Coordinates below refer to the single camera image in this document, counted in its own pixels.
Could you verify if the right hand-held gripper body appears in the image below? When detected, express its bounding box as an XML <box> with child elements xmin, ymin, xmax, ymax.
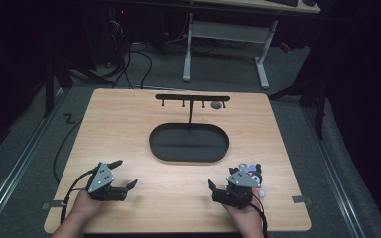
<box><xmin>211</xmin><ymin>170</ymin><xmax>262</xmax><ymax>210</ymax></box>

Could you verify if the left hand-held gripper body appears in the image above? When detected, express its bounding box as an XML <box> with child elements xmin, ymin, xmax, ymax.
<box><xmin>86</xmin><ymin>162</ymin><xmax>129</xmax><ymax>202</ymax></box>

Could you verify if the colourful toy keychain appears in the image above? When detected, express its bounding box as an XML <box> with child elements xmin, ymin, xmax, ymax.
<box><xmin>237</xmin><ymin>162</ymin><xmax>266</xmax><ymax>200</ymax></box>

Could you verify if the black hook rack with tray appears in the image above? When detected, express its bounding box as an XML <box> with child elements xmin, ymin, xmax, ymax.
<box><xmin>148</xmin><ymin>93</ymin><xmax>231</xmax><ymax>164</ymax></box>

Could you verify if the person's right hand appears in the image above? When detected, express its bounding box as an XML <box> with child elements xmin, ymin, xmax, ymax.
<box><xmin>222</xmin><ymin>187</ymin><xmax>262</xmax><ymax>226</ymax></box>

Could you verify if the person's left hand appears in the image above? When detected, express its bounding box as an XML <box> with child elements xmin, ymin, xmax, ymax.
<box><xmin>70</xmin><ymin>188</ymin><xmax>105</xmax><ymax>220</ymax></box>

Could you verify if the grey tape strip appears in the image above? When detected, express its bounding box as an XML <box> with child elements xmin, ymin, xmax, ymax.
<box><xmin>41</xmin><ymin>199</ymin><xmax>65</xmax><ymax>211</ymax></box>
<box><xmin>292</xmin><ymin>194</ymin><xmax>313</xmax><ymax>204</ymax></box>

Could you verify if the black metal stand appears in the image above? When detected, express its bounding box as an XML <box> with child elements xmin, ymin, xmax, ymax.
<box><xmin>268</xmin><ymin>62</ymin><xmax>330</xmax><ymax>141</ymax></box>

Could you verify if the black computer tower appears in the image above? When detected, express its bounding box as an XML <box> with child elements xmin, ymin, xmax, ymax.
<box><xmin>106</xmin><ymin>5</ymin><xmax>131</xmax><ymax>68</ymax></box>

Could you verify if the red small object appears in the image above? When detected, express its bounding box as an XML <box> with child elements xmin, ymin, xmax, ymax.
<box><xmin>278</xmin><ymin>41</ymin><xmax>293</xmax><ymax>55</ymax></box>

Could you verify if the white-framed desk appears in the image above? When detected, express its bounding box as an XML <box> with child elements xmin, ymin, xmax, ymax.
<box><xmin>181</xmin><ymin>0</ymin><xmax>321</xmax><ymax>90</ymax></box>

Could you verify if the black keyboard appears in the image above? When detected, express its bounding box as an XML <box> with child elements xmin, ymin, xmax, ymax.
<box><xmin>266</xmin><ymin>0</ymin><xmax>300</xmax><ymax>8</ymax></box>

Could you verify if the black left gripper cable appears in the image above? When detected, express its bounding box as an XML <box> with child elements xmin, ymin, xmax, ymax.
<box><xmin>60</xmin><ymin>168</ymin><xmax>99</xmax><ymax>226</ymax></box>

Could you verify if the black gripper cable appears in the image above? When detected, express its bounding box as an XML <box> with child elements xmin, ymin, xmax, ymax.
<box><xmin>248</xmin><ymin>196</ymin><xmax>269</xmax><ymax>238</ymax></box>
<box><xmin>60</xmin><ymin>168</ymin><xmax>99</xmax><ymax>226</ymax></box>

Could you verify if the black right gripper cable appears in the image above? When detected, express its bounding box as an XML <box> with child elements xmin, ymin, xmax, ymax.
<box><xmin>248</xmin><ymin>196</ymin><xmax>269</xmax><ymax>238</ymax></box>

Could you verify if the black floor cable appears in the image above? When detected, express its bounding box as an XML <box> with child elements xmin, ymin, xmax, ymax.
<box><xmin>52</xmin><ymin>117</ymin><xmax>84</xmax><ymax>184</ymax></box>

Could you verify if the metal floor rail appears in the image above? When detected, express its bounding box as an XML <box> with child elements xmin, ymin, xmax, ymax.
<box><xmin>301</xmin><ymin>104</ymin><xmax>367</xmax><ymax>238</ymax></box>
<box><xmin>0</xmin><ymin>87</ymin><xmax>66</xmax><ymax>234</ymax></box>

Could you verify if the bundle of black cables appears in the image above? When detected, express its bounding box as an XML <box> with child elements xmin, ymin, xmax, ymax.
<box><xmin>96</xmin><ymin>41</ymin><xmax>154</xmax><ymax>90</ymax></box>

